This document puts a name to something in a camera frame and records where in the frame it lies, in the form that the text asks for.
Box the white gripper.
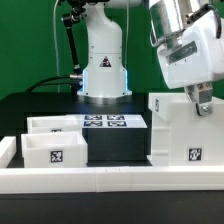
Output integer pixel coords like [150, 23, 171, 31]
[157, 11, 224, 116]

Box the white drawer cabinet box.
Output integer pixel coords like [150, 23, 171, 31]
[147, 93, 224, 166]

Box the white drawer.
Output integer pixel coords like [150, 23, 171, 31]
[21, 131, 88, 168]
[27, 115, 82, 134]

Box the white front drawer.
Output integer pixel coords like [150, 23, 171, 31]
[21, 131, 88, 168]

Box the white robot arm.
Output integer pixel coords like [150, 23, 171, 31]
[81, 0, 224, 116]

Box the white front fence bar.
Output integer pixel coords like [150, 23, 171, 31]
[0, 166, 224, 194]

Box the white fence bar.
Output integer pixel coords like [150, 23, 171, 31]
[0, 137, 16, 168]
[0, 166, 224, 194]

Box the white marker tag plate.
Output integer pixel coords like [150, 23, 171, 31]
[66, 113, 148, 129]

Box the white left fence bar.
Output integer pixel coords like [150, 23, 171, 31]
[0, 137, 16, 168]

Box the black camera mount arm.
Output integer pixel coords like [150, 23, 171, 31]
[59, 0, 89, 95]

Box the black cable bundle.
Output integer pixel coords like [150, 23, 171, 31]
[24, 75, 83, 94]

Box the grey hanging cable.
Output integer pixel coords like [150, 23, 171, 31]
[52, 0, 65, 94]

